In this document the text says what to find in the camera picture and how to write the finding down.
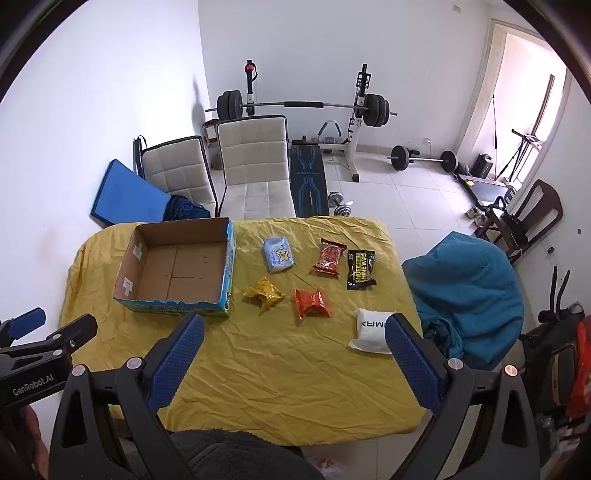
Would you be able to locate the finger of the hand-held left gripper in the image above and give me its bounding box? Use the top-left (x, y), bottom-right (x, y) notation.
top-left (0, 308), bottom-right (48, 344)
top-left (0, 314), bottom-right (99, 370)

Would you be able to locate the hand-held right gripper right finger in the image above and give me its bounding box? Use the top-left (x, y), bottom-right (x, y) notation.
top-left (383, 313), bottom-right (543, 480)

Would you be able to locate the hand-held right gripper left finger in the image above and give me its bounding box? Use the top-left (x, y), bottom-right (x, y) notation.
top-left (48, 314), bottom-right (206, 480)

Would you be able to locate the white soft packet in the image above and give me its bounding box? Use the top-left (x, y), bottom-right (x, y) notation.
top-left (347, 307), bottom-right (394, 355)

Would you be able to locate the cardboard box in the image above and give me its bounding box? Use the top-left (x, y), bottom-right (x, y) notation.
top-left (113, 217), bottom-right (237, 318)

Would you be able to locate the black shoe wipes pack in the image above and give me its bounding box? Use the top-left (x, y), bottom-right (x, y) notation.
top-left (346, 249), bottom-right (378, 291)

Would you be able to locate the yellow snack packet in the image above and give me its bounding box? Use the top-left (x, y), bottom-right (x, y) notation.
top-left (243, 277), bottom-right (286, 315)

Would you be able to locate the orange snack packet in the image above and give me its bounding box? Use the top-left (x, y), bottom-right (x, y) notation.
top-left (294, 287), bottom-right (332, 321)

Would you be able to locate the red wet wipes pack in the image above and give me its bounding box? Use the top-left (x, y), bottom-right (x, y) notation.
top-left (311, 237), bottom-right (347, 277)

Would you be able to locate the light blue tissue pack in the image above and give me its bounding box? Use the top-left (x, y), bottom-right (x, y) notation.
top-left (262, 236), bottom-right (295, 274)

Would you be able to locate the dark fleece clothing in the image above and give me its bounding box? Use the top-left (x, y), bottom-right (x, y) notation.
top-left (168, 429), bottom-right (305, 480)

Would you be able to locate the yellow tablecloth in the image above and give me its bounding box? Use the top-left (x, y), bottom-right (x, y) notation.
top-left (60, 216), bottom-right (426, 446)

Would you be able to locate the black exercise machine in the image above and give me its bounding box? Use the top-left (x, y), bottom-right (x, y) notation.
top-left (522, 265), bottom-right (587, 416)

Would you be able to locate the blue board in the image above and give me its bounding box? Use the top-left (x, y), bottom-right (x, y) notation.
top-left (90, 159), bottom-right (171, 228)

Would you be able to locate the dark blue cloth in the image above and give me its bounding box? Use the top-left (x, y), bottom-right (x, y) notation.
top-left (165, 195), bottom-right (212, 222)

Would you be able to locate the red bag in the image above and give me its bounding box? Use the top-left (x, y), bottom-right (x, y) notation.
top-left (567, 316), bottom-right (591, 418)

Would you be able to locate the chrome dumbbell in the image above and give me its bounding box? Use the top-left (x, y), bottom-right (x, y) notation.
top-left (329, 191), bottom-right (354, 217)

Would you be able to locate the black treadmill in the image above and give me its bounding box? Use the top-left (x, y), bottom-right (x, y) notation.
top-left (457, 129), bottom-right (542, 200)

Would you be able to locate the white padded chair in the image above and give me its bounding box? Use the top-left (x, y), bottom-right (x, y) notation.
top-left (139, 135), bottom-right (218, 217)
top-left (216, 115), bottom-right (296, 220)

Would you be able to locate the dark wooden chair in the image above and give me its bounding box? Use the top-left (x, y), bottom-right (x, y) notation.
top-left (480, 179), bottom-right (564, 266)

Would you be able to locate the short barbell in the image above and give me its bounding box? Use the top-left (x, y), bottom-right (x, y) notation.
top-left (387, 145), bottom-right (459, 174)

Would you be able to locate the black weight bench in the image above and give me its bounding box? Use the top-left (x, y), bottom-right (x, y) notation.
top-left (290, 136), bottom-right (331, 217)

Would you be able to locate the barbell with black plates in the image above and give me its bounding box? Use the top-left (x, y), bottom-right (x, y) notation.
top-left (205, 91), bottom-right (398, 127)

